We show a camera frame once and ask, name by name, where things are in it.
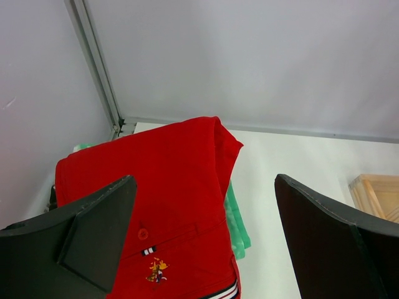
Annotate aluminium corner profile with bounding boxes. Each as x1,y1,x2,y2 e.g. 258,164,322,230
70,1,398,143

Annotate wooden clothes rack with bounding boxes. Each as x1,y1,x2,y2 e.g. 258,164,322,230
349,174,398,223

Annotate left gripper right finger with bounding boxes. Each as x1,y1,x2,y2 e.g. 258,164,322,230
274,174,398,298

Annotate black white garment in basket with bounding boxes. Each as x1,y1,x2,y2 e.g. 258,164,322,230
46,185,57,212

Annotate red trousers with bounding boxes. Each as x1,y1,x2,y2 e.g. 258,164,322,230
55,116,242,298

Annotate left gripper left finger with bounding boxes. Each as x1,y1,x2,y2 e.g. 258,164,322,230
1,176,137,298

